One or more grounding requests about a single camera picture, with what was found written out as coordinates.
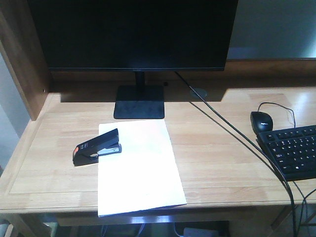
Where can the black computer monitor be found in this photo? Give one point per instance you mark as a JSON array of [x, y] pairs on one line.
[[134, 35]]

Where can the black and orange stapler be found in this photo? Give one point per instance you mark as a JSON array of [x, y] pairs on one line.
[[89, 151]]

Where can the black computer mouse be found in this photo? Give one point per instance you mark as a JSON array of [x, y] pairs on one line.
[[261, 122]]

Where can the white paper sheet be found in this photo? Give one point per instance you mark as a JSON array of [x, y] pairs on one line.
[[144, 175]]

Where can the grey desk cable grommet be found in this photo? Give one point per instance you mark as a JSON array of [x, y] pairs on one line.
[[198, 92]]

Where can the black monitor stand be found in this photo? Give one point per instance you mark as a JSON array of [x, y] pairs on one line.
[[139, 101]]

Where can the black computer keyboard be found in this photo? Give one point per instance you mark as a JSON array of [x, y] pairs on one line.
[[292, 150]]

